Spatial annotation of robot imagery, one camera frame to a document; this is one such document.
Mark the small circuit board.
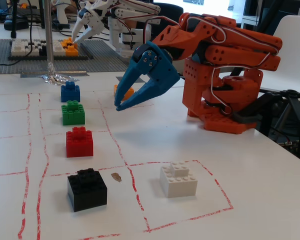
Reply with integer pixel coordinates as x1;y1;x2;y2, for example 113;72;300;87
277;139;300;151

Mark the orange lego block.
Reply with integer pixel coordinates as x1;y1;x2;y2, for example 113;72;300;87
113;84;135;102

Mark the black lego block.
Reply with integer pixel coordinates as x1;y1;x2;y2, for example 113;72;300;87
66;167;108;213

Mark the white chair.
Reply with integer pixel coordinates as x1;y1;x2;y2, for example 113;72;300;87
258;14;300;101

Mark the grey tape strip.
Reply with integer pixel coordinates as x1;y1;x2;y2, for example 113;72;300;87
20;70;87;78
116;51;134;68

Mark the aluminium foil sheet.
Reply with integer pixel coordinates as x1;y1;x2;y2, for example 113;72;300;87
37;62;80;87

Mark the red lego block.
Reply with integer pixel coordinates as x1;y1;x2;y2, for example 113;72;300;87
65;126;95;158

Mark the blue lego block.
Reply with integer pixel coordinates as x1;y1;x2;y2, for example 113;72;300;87
60;81;81;103

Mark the green lego block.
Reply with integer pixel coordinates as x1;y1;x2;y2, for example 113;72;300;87
61;100;86;126

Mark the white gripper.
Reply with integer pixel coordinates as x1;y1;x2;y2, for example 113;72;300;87
71;0;116;43

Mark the black device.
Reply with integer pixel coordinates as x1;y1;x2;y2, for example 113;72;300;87
3;15;30;31

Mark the white black orange lego build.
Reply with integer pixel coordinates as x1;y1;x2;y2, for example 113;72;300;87
8;36;95;61

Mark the dark office chair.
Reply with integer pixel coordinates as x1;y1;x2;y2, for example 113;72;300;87
149;2;185;26

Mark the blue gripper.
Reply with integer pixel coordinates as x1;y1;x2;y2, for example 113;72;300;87
114;41;181;112

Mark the metal pole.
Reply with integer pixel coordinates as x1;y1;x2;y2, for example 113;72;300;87
44;0;55;76

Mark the black table clamp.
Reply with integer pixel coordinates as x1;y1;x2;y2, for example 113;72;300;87
231;89;300;125

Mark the white lego block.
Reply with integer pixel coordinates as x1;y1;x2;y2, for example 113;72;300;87
159;161;198;199

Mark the brown tape scrap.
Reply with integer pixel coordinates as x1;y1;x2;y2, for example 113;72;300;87
110;171;123;183

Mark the white printed handle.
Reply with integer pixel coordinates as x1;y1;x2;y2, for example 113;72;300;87
51;0;71;25

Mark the grey lego baseplate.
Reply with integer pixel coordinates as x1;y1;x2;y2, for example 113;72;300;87
0;38;132;75

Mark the black stand pole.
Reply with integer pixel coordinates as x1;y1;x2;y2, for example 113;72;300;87
9;0;19;39

